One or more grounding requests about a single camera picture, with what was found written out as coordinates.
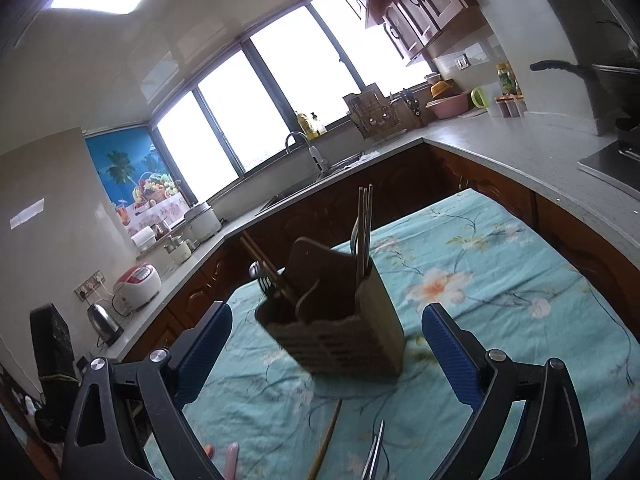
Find brown wooden upper cabinets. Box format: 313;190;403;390
319;0;489;69

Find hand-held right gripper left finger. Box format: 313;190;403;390
60;301;234;480

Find black slotted spoon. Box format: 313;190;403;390
249;262;282;302

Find kitchen window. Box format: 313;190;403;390
150;0;435;207

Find brown wooden cabinets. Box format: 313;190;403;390
120;141;640;366
319;0;489;69

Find white and red rice cooker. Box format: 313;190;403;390
112;263;164;317

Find steel electric kettle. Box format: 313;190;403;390
87;299;125;349

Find row of spice jars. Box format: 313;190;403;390
494;94;529;119

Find white box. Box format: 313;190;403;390
130;226;156;254

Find stove top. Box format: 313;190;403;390
577;130;640;197

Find metal fork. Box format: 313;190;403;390
361;419;386;480

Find yellow lidded jar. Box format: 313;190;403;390
495;62;521;97

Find kitchen faucet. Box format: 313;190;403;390
284;132;329;177

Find small white lidded container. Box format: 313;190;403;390
164;237;194;272

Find dark wooden chopstick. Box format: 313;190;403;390
357;187;365;279

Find grey kitchen countertop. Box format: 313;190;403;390
92;110;640;361

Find teal floral tablecloth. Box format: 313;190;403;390
142;188;632;480

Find light wooden chopstick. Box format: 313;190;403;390
306;399;344;480

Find brown wooden lower cabinets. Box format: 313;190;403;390
120;141;640;366

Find dish drying rack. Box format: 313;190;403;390
343;84;407;142

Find wall power outlet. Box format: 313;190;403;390
74;270;107;302

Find white cooking pot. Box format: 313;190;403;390
183;201;224;247

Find black frying pan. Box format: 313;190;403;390
529;59;640;137

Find kitchen sink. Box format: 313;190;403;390
254;152;367;217

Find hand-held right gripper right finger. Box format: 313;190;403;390
422;303;594;480

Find black range hood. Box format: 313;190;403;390
517;0;640;111

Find tropical fruit wall poster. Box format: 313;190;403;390
85;126;191;237

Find pink plastic basin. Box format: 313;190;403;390
426;97;469;120

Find wooden utensil holder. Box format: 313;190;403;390
254;237;406;387

